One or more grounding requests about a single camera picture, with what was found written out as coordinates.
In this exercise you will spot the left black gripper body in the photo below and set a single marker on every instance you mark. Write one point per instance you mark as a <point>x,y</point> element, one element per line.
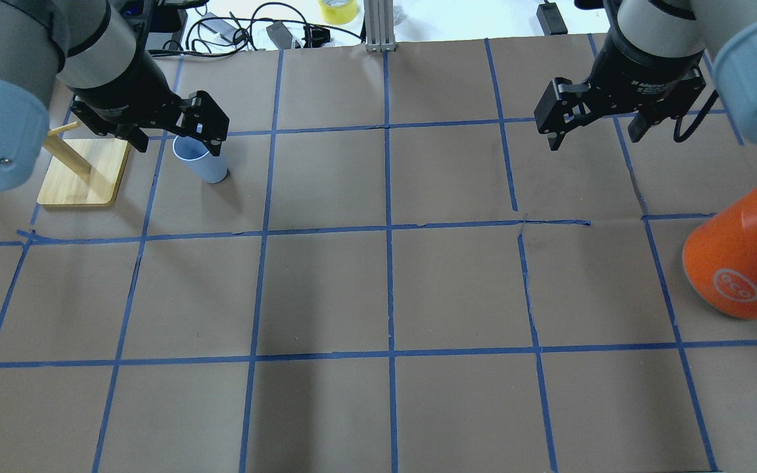
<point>127,89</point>

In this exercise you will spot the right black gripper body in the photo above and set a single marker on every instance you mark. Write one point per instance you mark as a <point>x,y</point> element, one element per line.
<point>641,73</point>

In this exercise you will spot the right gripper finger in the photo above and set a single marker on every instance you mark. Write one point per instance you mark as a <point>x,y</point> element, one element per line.
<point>563,108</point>
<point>642,122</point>

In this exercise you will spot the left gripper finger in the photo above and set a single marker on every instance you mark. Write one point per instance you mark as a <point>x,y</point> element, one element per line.
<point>204,121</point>
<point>133,135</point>

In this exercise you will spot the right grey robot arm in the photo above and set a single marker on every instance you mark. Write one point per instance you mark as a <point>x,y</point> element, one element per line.
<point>725,30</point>

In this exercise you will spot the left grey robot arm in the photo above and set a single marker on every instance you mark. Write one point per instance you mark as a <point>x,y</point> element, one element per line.
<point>98,52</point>

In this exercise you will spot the wooden cup stand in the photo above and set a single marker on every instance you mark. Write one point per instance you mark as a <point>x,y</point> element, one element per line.
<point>84,173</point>

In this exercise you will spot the small black adapter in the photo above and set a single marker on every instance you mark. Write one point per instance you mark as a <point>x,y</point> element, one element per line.
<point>550,19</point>

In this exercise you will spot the yellow tape roll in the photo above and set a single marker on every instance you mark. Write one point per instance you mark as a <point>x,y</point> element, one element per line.
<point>338,12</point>

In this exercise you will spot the orange can with grey lid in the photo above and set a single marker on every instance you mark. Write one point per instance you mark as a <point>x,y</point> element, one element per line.
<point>720,259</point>

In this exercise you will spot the aluminium frame post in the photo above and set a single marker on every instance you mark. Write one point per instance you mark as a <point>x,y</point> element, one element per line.
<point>378,20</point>

